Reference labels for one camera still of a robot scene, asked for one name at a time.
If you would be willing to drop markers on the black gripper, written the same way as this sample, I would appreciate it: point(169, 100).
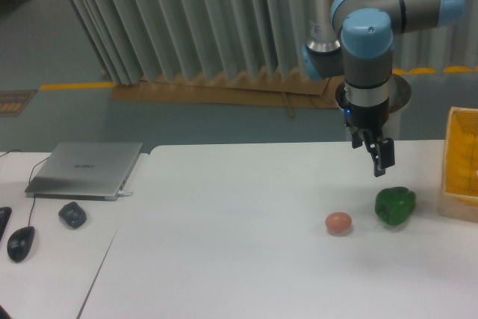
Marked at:
point(371, 119)

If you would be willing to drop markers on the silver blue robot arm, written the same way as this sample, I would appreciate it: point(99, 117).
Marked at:
point(355, 39)

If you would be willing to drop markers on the green bell pepper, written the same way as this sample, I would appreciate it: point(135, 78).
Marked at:
point(393, 206)

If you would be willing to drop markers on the brown egg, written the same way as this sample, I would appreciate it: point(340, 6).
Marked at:
point(338, 223)

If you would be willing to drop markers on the yellow plastic basket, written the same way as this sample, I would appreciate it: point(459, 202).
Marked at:
point(459, 165)

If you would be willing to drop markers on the brown cardboard sheet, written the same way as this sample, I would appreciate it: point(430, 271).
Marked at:
point(291, 92)

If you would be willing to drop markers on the grey folding curtain screen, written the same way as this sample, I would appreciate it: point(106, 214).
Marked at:
point(163, 39)

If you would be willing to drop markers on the silver closed laptop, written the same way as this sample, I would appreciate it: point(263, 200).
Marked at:
point(85, 170)

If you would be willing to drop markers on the small black controller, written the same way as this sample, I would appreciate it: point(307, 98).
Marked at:
point(73, 215)

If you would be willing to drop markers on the black computer mouse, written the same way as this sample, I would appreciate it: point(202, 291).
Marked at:
point(20, 243)

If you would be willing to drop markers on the black keyboard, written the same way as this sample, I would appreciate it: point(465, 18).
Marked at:
point(5, 213)

